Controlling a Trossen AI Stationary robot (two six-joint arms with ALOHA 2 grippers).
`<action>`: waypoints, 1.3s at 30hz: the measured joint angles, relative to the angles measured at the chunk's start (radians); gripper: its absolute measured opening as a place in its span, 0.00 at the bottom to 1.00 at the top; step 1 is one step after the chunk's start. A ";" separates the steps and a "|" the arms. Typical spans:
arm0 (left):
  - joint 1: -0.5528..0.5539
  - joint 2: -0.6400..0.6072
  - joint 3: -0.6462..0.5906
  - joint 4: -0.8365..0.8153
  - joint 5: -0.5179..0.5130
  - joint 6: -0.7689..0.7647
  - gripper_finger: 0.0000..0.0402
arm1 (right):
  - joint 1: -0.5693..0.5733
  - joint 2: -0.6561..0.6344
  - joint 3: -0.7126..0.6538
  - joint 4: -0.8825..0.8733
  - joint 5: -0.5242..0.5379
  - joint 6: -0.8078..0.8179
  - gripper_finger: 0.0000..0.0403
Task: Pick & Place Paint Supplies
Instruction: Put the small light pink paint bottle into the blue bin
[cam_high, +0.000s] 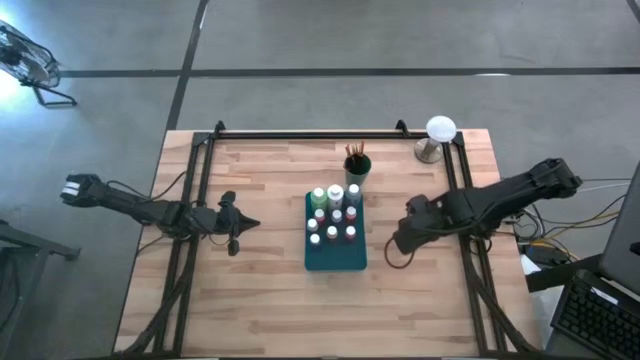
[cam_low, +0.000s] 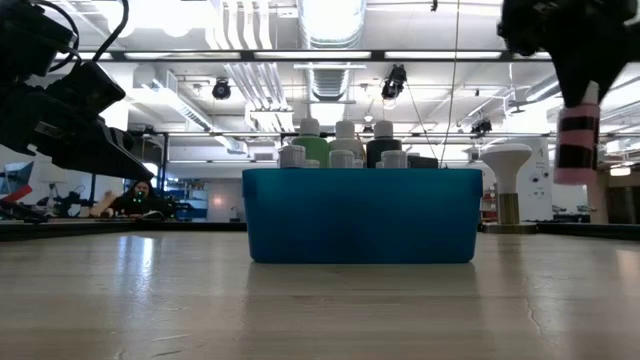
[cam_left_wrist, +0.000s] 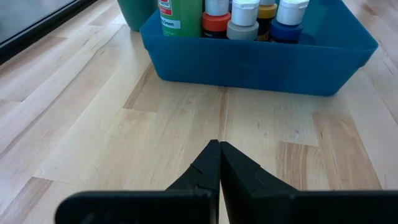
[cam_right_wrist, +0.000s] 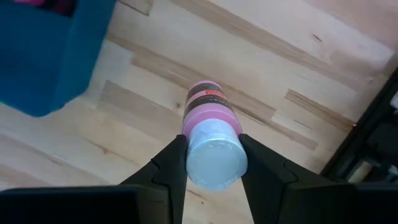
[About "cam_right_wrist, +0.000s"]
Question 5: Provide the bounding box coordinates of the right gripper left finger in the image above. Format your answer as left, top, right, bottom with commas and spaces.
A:
0, 134, 189, 224

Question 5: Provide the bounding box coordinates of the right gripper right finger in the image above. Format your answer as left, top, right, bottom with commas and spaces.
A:
238, 133, 398, 224

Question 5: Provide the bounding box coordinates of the small pink paint bottle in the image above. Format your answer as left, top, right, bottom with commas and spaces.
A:
182, 80, 249, 191

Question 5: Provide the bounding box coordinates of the blue plastic bin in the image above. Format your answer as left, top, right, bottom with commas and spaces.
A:
0, 0, 118, 118

